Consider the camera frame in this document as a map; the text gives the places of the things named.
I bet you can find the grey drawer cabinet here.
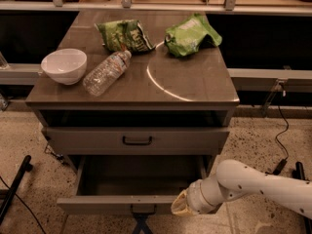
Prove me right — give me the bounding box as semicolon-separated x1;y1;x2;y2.
24;9;241;168

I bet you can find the crumpled green snack bag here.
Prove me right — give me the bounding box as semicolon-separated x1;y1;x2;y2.
164;14;222;58

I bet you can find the grey drawer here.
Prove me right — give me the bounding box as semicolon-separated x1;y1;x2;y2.
58;155;215;215
42;127;229;155

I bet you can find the white ceramic bowl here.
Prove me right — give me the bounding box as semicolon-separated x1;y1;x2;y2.
41;49;87;85

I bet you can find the green kettle chips bag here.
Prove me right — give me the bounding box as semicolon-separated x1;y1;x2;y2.
95;19;155;53

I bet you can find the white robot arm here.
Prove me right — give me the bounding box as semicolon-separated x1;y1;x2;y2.
171;159;312;218

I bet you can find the black left stand leg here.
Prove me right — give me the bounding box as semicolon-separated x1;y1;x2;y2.
0;155;32;224

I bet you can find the thin black floor cable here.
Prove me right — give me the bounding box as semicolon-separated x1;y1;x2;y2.
0;176;47;234

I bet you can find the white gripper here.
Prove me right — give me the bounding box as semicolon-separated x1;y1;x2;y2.
171;178;218;216

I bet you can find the black stand leg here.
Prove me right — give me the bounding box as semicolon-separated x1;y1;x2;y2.
292;162;312;234
0;155;32;224

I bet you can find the black power cable with adapter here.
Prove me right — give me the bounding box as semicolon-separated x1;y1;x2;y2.
264;88;291;176

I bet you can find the black right stand leg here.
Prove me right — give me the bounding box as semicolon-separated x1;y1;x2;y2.
292;162;312;234

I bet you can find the metal rail bracket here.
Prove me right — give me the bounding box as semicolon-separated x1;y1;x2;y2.
260;78;288;117

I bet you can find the clear plastic water bottle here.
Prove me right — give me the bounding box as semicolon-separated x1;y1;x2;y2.
83;50;132;97

